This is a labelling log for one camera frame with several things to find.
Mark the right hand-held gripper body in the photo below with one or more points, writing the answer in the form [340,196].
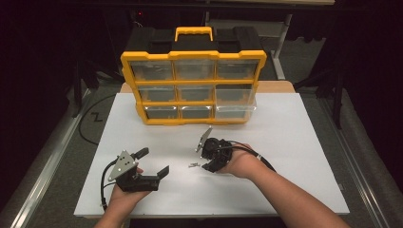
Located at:
[217,152]

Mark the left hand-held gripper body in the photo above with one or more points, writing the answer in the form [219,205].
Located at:
[130,182]

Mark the clear plastic drawer bin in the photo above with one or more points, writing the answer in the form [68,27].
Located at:
[236,107]

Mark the yellow black organizer cabinet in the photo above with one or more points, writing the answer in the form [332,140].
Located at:
[145,56]

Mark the person's left hand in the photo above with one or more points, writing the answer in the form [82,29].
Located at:
[123,201]

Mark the person's right hand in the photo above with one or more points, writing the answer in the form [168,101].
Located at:
[245,163]

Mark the grid of clear drawers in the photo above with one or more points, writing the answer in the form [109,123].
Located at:
[152,70]

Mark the black metal stand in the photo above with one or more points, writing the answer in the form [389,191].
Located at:
[77,95]
[338,104]

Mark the red indicator light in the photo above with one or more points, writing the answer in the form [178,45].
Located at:
[139,13]

